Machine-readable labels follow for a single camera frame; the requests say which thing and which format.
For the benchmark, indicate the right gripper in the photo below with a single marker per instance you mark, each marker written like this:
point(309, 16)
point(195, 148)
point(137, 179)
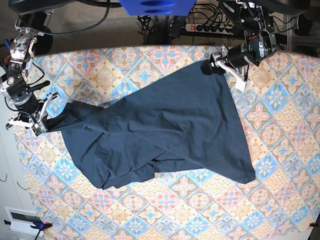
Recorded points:
point(31, 112)

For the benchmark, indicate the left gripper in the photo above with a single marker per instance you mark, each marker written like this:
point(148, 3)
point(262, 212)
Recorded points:
point(235, 61)

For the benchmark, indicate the dark navy t-shirt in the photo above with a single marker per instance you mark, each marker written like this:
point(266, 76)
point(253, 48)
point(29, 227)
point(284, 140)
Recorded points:
point(184, 121)

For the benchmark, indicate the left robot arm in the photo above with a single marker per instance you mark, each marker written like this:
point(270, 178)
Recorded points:
point(259, 35)

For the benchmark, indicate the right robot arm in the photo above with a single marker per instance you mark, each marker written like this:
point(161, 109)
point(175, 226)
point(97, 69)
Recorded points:
point(18, 93)

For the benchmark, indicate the white power strip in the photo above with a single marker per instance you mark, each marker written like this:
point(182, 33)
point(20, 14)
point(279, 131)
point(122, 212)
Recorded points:
point(200, 28)

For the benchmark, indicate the blue orange clamp top left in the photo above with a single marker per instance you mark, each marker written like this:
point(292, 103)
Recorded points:
point(5, 47)

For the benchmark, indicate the blue orange clamp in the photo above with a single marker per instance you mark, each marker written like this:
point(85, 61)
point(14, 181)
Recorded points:
point(37, 226)
point(5, 47)

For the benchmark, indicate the patterned colourful tablecloth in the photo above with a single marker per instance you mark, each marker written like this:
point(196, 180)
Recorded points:
point(280, 115)

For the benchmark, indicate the blue orange clamp bottom left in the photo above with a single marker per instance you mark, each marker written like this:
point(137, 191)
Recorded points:
point(37, 226)

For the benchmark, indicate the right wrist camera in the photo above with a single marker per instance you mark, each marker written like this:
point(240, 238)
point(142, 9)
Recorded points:
point(38, 129)

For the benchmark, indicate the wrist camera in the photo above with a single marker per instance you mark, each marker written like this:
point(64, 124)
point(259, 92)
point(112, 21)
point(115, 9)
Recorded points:
point(240, 84)
point(38, 129)

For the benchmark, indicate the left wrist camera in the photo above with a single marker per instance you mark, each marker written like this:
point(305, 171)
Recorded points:
point(240, 84)

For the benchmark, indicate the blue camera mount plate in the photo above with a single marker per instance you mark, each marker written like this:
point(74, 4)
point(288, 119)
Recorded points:
point(157, 7)

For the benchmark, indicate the white wall outlet box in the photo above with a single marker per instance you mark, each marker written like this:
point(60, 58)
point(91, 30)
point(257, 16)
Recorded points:
point(22, 220)

